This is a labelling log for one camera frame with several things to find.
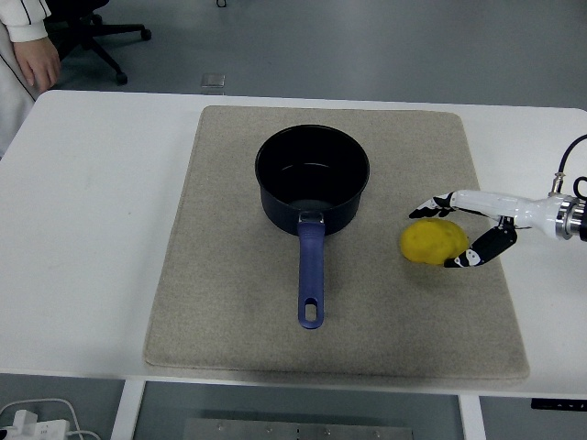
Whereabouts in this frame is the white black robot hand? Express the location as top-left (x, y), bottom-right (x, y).
top-left (408, 189), bottom-right (559, 270)

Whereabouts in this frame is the person's hand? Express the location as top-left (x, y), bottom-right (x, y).
top-left (13, 36), bottom-right (63, 91)

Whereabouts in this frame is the white power strip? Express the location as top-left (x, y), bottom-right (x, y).
top-left (0, 409), bottom-right (71, 440)

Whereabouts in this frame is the white table leg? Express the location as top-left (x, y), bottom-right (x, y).
top-left (457, 393), bottom-right (488, 440)
top-left (110, 379), bottom-right (148, 440)

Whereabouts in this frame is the grey metal plate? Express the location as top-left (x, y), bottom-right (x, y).
top-left (183, 417), bottom-right (415, 440)

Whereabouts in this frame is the blue pot with handle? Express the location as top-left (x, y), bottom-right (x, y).
top-left (254, 124), bottom-right (371, 331)

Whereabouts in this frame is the white cable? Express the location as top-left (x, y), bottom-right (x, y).
top-left (0, 397), bottom-right (100, 440)

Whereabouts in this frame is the yellow potato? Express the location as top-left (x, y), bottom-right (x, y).
top-left (400, 217), bottom-right (470, 267)

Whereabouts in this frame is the beige fabric mat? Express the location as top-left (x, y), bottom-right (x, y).
top-left (143, 104), bottom-right (531, 380)

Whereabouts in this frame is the person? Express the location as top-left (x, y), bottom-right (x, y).
top-left (0, 0), bottom-right (63, 160)

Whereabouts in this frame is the black table control panel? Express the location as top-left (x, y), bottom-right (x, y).
top-left (530, 398), bottom-right (587, 411)

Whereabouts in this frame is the black office chair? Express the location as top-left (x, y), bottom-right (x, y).
top-left (45, 0), bottom-right (153, 86)

